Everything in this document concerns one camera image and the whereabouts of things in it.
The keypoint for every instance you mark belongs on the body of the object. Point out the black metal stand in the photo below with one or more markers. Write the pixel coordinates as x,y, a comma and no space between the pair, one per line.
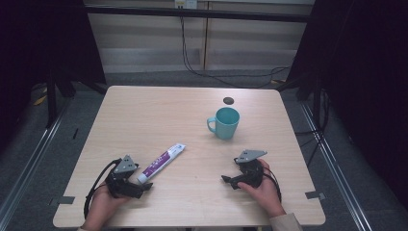
51,96
317,106

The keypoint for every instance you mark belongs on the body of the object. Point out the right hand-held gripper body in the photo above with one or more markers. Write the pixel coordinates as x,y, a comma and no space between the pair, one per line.
251,171

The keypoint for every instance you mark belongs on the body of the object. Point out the person's right hand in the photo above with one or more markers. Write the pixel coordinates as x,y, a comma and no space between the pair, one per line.
265,192

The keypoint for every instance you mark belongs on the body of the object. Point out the dark round disc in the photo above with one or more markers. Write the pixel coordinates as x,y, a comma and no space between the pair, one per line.
228,100

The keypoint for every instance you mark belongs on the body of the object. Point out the person's left hand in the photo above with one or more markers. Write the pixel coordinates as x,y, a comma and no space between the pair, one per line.
102,205

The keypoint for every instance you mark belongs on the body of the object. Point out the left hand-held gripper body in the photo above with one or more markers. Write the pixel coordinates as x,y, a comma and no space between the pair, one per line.
120,184

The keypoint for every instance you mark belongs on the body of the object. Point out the white wall power socket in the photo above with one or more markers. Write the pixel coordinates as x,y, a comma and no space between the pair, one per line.
186,3

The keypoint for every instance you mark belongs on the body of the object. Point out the teal cup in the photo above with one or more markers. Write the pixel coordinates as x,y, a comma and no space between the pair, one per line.
225,123

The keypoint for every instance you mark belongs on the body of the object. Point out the black horizontal metal bar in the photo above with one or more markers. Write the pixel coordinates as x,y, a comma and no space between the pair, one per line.
192,13

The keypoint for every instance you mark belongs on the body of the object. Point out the grey tape strip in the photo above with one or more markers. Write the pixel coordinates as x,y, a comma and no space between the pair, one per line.
62,200
314,194

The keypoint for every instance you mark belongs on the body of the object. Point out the metal floor rail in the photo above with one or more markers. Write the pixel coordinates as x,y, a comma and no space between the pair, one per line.
336,176
29,166

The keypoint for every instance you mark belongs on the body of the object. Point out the dark curtain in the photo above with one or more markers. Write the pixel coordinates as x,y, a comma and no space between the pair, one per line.
38,45
365,80

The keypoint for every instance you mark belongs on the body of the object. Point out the yellow floor tape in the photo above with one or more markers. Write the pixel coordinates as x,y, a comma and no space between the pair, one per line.
40,100

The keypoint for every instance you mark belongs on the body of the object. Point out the white and purple toothpaste tube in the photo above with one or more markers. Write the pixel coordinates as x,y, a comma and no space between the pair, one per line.
162,162

